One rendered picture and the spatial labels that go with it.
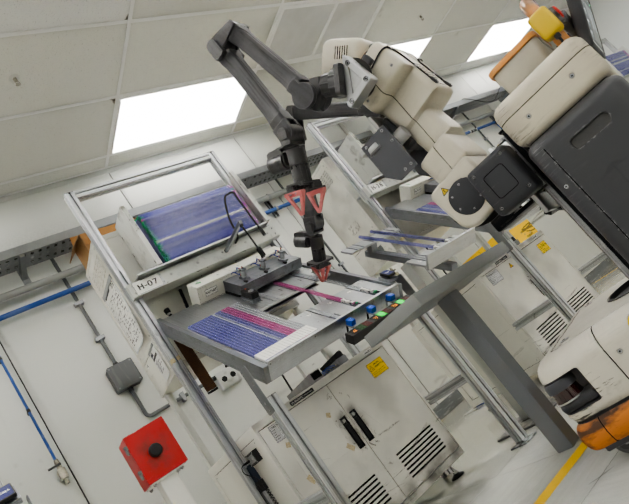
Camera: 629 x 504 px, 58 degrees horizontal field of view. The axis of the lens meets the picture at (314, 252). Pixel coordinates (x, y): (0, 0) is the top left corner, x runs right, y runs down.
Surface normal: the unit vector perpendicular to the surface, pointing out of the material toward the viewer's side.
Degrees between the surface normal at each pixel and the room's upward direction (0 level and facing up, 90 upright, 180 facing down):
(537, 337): 90
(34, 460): 90
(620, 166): 92
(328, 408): 90
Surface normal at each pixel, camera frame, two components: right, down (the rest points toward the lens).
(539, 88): -0.54, 0.14
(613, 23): -0.72, 0.35
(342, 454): 0.38, -0.54
